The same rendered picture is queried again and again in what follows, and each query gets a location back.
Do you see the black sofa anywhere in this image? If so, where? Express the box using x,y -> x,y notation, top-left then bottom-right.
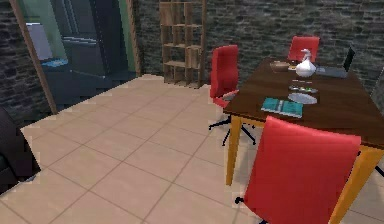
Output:
0,106 -> 42,196

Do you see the red office chair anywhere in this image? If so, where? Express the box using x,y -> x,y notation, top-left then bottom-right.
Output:
208,44 -> 257,147
287,35 -> 321,63
234,115 -> 363,224

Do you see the wooden open shelf unit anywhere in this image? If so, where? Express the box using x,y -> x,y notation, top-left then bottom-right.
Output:
158,0 -> 207,89

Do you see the teal book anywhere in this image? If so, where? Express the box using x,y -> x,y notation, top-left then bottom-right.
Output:
260,97 -> 304,119

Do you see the grey plate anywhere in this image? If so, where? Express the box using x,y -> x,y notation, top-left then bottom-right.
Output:
287,92 -> 318,105

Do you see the dark plate with food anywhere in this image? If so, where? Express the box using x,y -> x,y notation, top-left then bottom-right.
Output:
288,84 -> 319,94

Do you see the white swan statue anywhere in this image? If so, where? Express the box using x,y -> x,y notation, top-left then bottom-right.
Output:
295,48 -> 317,78

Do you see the brown wooden dining table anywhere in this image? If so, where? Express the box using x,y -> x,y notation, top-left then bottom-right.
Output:
223,57 -> 384,224

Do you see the black open laptop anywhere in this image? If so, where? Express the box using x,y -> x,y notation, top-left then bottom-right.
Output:
314,45 -> 356,79

